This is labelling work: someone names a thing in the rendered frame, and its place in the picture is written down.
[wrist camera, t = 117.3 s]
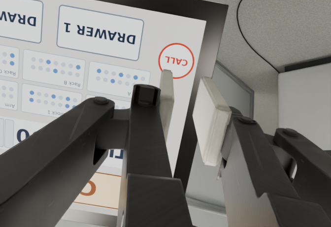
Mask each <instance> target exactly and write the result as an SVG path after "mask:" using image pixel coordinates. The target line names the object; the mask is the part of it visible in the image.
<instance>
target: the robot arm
mask: <svg viewBox="0 0 331 227"><path fill-rule="evenodd" d="M173 106H174V88H173V74H172V72H171V70H167V69H163V70H162V71H161V77H160V82H159V87H155V86H152V85H147V84H135V85H134V86H133V91H132V99H131V106H130V108H127V109H115V102H114V101H112V100H110V99H107V98H105V97H91V98H88V99H86V100H84V101H83V102H81V103H80V104H78V105H77V106H75V107H74V108H72V109H71V110H69V111H68V112H66V113H64V114H63V115H61V116H60V117H58V118H56V119H55V120H53V121H52V122H50V123H49V124H47V125H46V126H44V127H42V128H41V129H39V130H38V131H36V132H35V133H33V134H32V135H30V136H29V137H27V138H25V139H24V140H22V141H21V142H19V143H18V144H16V145H15V146H13V147H12V148H10V149H8V150H7V151H5V152H4V153H2V154H1V155H0V227H55V226H56V224H57V223H58V222H59V220H60V219H61V218H62V216H63V215H64V214H65V212H66V211H67V210H68V209H69V207H70V206H71V205H72V203H73V202H74V201H75V199H76V198H77V197H78V195H79V194H80V193H81V191H82V190H83V189H84V187H85V186H86V185H87V183H88V182H89V181H90V179H91V178H92V177H93V175H94V174H95V173H96V171H97V170H98V169H99V167H100V166H101V165H102V163H103V162H104V161H105V159H106V158H107V157H108V152H109V150H124V152H123V163H122V174H121V184H120V194H119V205H118V216H117V226H116V227H197V226H194V225H193V224H192V220H191V216H190V212H189V208H188V205H187V201H186V197H185V193H184V189H183V185H182V182H181V179H177V178H173V177H172V172H171V167H170V163H169V158H168V153H167V148H166V141H167V136H168V131H169V126H170V121H171V116H172V111H173ZM193 120H194V124H195V128H196V133H197V137H198V141H199V147H200V151H201V156H202V160H203V162H204V163H205V165H211V166H216V165H217V164H219V160H220V156H221V154H222V160H221V164H220V168H219V172H218V175H217V180H219V178H222V184H223V191H224V199H225V206H226V213H227V220H228V227H331V156H330V155H329V154H328V153H326V152H325V151H324V150H322V149H321V148H320V147H318V146H317V145H316V144H314V143H313V142H311V141H310V140H309V139H307V138H306V137H305V136H303V135H302V134H300V133H298V132H297V131H296V130H294V129H290V128H277V129H276V131H275V135H274V136H273V135H269V134H266V133H264V132H263V130H262V128H261V127H260V125H259V124H258V123H257V122H256V121H255V120H252V119H251V118H249V117H245V116H243V115H242V114H241V112H240V111H239V110H238V109H236V108H235V107H232V106H228V105H227V103H226V101H225V100H224V98H223V97H222V95H221V93H220V92H219V90H218V89H217V87H216V85H215V84H214V82H213V81H212V79H211V78H210V77H206V76H203V77H201V78H200V83H199V88H198V93H197V98H196V102H195V106H194V111H193ZM296 165H297V171H296V174H295V177H294V179H293V178H292V175H293V172H294V169H295V166H296Z"/></svg>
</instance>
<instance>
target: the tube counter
mask: <svg viewBox="0 0 331 227"><path fill-rule="evenodd" d="M46 125H47V124H44V123H38V122H33V121H27V120H21V119H15V118H9V117H3V116H0V149H5V150H8V149H10V148H12V147H13V146H15V145H16V144H18V143H19V142H21V141H22V140H24V139H25V138H27V137H29V136H30V135H32V134H33V133H35V132H36V131H38V130H39V129H41V128H42V127H44V126H46Z"/></svg>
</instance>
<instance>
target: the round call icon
mask: <svg viewBox="0 0 331 227"><path fill-rule="evenodd" d="M198 50H199V45H195V44H189V43H184V42H179V41H173V40H168V39H162V38H161V39H160V45H159V50H158V56H157V62H156V68H155V74H154V77H159V78H160V77H161V71H162V70H163V69H167V70H171V72H172V74H173V80H176V81H182V82H187V83H192V78H193V74H194V69H195V64H196V60H197V55H198Z"/></svg>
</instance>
